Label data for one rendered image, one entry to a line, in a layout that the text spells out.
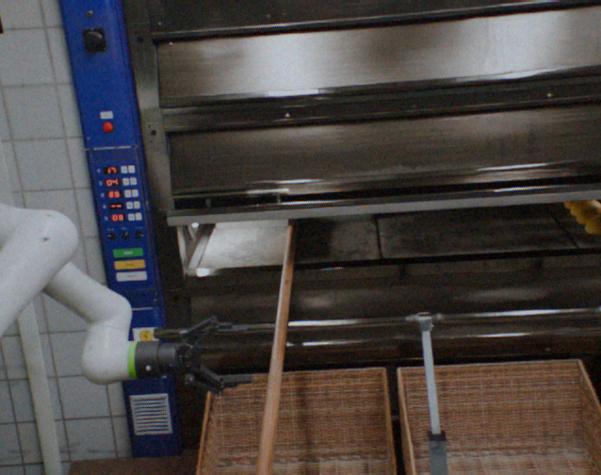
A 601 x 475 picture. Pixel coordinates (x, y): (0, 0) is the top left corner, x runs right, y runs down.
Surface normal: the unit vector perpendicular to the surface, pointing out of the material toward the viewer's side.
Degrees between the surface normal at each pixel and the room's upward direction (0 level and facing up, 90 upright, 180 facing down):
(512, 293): 70
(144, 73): 90
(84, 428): 90
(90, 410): 90
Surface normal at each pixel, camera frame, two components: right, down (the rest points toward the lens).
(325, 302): -0.07, -0.01
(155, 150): -0.04, 0.33
